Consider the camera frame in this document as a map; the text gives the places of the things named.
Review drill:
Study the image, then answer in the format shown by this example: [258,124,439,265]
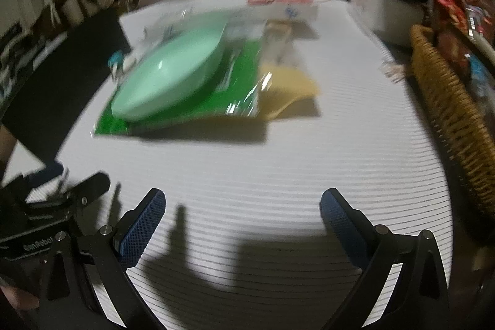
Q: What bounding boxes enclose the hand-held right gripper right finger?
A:
[320,188,451,330]

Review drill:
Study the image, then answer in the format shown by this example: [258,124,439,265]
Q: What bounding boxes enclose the yellow packet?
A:
[257,61,323,120]

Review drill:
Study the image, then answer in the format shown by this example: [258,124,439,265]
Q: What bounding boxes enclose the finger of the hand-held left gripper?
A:
[64,171,111,205]
[23,161,70,196]

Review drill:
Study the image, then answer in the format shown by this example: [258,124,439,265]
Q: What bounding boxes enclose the small teal clip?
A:
[107,52,126,81]

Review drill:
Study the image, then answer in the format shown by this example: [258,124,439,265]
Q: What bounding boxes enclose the white striped tablecloth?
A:
[54,0,453,327]

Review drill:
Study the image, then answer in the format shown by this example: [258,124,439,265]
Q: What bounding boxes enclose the green packet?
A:
[93,40,264,135]

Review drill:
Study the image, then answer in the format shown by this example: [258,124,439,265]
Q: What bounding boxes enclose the small wrapped candy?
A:
[381,59,405,83]

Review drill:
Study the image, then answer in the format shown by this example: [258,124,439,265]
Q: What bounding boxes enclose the white box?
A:
[350,0,426,45]

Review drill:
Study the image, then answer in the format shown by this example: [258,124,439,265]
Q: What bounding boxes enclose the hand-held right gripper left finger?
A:
[39,188,167,330]

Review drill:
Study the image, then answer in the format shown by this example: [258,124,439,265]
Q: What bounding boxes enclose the white printed booklet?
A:
[228,1,320,29]

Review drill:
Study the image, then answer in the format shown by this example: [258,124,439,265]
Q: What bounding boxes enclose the clear plastic cutlery pack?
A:
[141,5,194,45]

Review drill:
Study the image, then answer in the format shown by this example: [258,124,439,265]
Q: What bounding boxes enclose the mint green plate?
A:
[110,11,229,122]

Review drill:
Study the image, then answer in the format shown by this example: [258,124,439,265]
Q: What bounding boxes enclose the wicker basket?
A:
[410,24,495,222]

